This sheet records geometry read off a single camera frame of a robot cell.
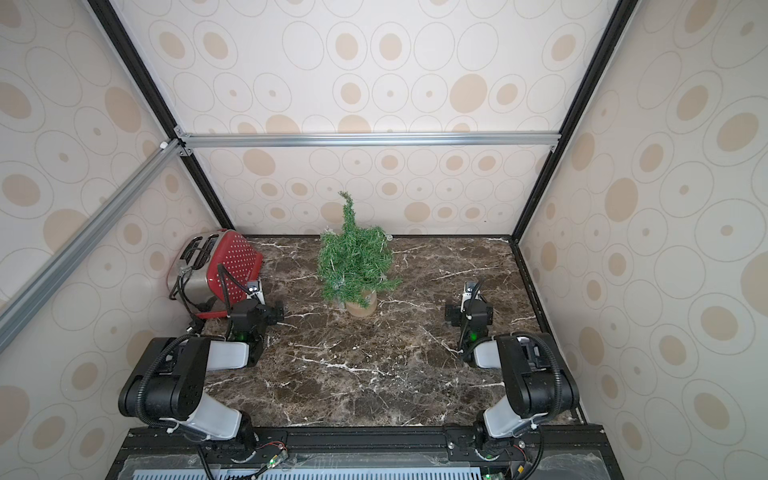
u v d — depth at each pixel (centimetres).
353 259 75
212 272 87
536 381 46
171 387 45
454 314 86
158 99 81
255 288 81
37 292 54
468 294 83
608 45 72
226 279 75
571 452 73
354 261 75
